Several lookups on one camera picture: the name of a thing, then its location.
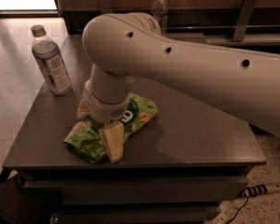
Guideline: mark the labelled drink bottle grey cap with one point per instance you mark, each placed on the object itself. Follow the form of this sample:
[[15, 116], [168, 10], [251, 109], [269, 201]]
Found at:
[[50, 61]]

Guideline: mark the dark object bottom left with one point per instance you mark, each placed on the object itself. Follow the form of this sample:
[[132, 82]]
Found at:
[[21, 206]]

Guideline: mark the lower grey drawer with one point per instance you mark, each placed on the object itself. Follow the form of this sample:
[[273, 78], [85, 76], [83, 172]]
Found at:
[[141, 215]]

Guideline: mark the white power strip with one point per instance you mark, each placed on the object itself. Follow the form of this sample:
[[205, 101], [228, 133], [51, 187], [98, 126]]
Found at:
[[258, 190]]

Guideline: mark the left metal bracket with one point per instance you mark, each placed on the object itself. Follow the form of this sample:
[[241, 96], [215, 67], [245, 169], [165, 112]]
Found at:
[[106, 6]]

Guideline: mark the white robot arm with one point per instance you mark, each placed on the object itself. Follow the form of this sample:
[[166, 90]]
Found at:
[[125, 47]]

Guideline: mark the clear water bottle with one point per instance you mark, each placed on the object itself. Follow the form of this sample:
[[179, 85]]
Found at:
[[159, 10]]

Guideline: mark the upper grey drawer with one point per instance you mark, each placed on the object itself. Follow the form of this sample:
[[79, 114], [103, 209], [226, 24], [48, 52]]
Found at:
[[144, 190]]

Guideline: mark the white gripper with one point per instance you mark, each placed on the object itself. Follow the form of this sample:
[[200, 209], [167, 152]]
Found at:
[[103, 108]]

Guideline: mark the right metal bracket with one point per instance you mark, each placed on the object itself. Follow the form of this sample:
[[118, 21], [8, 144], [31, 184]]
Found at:
[[246, 11]]

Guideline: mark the grey drawer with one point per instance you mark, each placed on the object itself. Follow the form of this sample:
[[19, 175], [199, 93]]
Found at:
[[144, 190], [141, 215]]

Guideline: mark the green rice chip bag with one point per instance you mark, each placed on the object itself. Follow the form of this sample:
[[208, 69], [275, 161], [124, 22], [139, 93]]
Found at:
[[85, 141]]

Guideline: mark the metal bracket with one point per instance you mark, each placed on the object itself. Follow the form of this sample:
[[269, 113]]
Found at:
[[106, 6], [246, 11]]

